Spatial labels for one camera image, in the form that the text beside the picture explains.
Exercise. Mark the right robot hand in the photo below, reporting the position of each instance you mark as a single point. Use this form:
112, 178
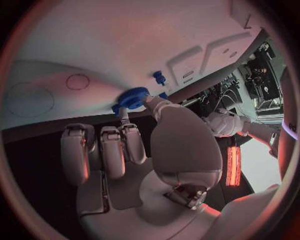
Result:
182, 142

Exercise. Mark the blue gear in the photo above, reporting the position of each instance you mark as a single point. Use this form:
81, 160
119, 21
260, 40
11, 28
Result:
131, 99

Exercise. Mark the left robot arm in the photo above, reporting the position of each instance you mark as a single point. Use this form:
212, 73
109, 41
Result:
225, 123

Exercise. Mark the white task board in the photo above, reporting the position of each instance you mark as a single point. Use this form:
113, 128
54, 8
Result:
112, 41

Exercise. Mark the blue plug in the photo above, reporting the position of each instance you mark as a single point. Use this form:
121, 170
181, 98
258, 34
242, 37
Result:
163, 96

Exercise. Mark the glowing light bar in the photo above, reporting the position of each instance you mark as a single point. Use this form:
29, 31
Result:
233, 165

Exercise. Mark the blue peg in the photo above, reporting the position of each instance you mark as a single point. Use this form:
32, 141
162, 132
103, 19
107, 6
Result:
159, 76

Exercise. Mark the dark equipment rack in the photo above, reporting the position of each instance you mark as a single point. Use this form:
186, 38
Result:
262, 80

